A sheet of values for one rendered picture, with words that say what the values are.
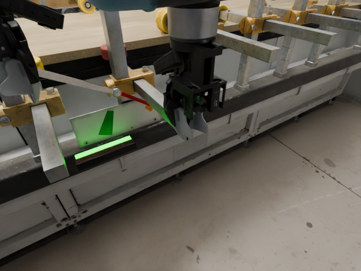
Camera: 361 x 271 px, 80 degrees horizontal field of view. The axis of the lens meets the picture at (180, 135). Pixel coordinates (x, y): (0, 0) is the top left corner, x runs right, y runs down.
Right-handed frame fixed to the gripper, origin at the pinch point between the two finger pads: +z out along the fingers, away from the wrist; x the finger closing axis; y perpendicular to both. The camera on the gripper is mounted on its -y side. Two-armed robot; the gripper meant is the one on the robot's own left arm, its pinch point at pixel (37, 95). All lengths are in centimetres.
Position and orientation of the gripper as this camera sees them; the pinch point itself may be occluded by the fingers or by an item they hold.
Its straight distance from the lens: 50.5
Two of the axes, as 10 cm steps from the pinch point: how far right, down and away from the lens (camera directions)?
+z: 0.0, 7.8, 6.2
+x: 8.0, 3.8, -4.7
